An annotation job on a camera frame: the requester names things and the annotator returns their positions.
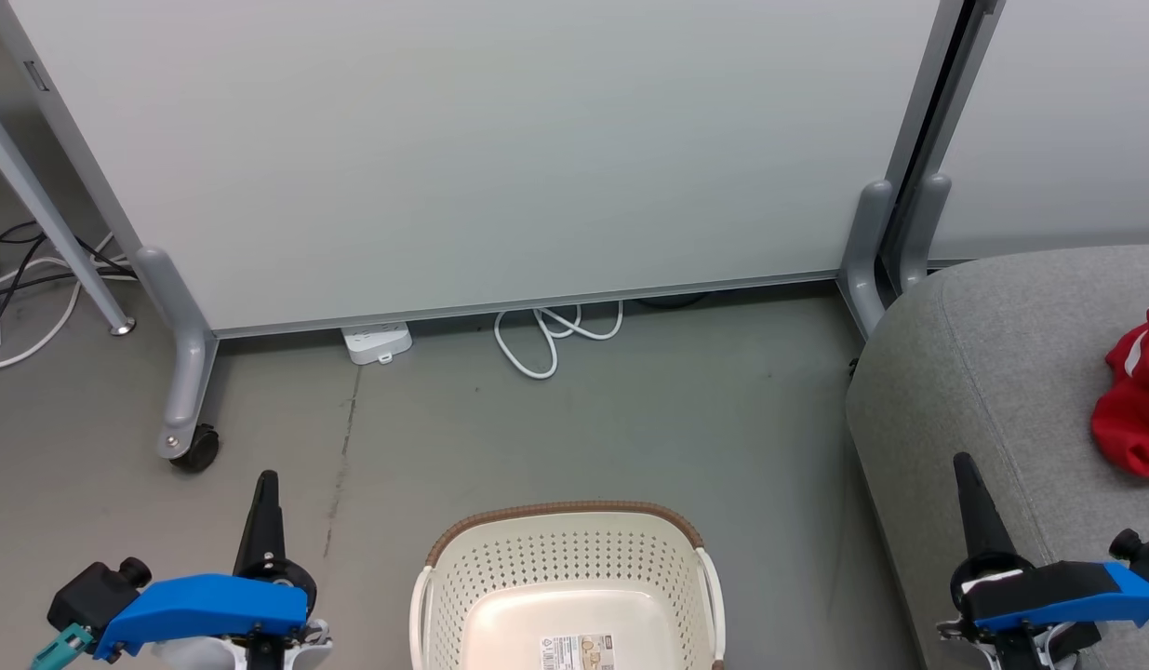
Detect narrow white partition panel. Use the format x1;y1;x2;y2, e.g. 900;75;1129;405
928;0;1149;263

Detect printed basket label sticker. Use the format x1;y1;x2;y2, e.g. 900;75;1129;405
539;634;616;670

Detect white coiled power cable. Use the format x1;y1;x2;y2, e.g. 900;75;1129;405
492;299;625;382

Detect slanted grey table leg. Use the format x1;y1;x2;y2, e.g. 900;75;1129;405
0;93;137;337

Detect black floor cables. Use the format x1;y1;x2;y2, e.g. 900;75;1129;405
0;221;140;323

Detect grey partition foot leg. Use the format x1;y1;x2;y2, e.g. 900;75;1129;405
132;246;220;462
837;179;898;339
894;172;953;295

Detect large red garment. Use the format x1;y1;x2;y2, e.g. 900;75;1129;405
1090;370;1149;481

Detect white floor cable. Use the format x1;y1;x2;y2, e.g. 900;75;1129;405
0;233;115;374

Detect left gripper blue housing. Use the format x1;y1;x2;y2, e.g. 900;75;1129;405
94;470;319;662

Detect teal camera cable connector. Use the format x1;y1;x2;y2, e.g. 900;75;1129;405
29;623;97;670

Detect large black caster wheel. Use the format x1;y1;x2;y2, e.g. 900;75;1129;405
169;423;222;474

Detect cream perforated laundry basket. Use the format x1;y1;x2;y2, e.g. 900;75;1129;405
408;501;728;670

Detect wide white partition panel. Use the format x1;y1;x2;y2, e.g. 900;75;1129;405
0;0;968;338

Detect white power strip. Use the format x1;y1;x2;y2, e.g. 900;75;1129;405
341;320;415;367

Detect grey fabric sofa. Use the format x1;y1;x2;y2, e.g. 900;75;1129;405
845;244;1149;670

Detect right gripper blue housing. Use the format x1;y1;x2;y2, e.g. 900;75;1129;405
937;452;1149;645

